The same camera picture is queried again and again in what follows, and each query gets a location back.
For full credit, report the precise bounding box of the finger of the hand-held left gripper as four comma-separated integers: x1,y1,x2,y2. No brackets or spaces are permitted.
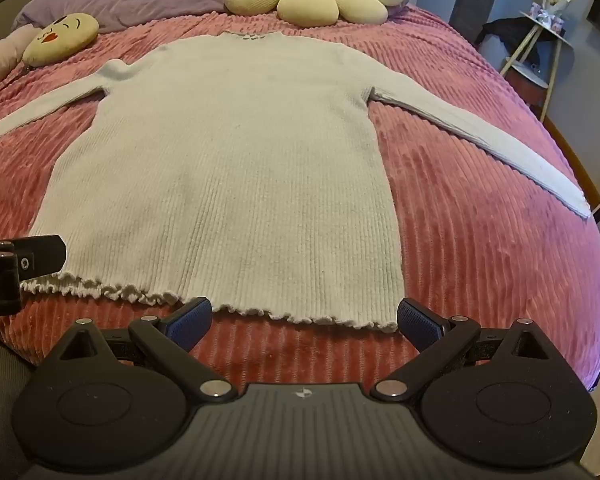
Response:
0,234,66,281

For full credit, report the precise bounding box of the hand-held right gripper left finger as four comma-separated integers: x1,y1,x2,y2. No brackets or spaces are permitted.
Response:
55,296,239,404

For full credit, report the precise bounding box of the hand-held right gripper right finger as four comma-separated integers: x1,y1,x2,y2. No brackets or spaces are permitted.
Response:
370,296,556,404

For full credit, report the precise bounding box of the white ribbed knit sweater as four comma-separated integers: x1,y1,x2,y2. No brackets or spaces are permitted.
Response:
0,30,593,334

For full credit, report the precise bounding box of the pink ribbed plush blanket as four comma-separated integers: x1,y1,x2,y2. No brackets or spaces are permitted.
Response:
0,5,600,392

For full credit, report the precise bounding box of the yellow emoji face pillow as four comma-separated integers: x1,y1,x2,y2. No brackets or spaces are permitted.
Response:
21,12,100,68

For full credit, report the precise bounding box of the small round side table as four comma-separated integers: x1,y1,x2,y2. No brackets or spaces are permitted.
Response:
500,9,577,124

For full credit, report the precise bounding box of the black cloth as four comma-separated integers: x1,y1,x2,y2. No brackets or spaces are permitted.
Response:
475,16,537,54

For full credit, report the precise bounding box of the wooden bed frame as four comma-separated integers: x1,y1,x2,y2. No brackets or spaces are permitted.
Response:
542,117,600,221

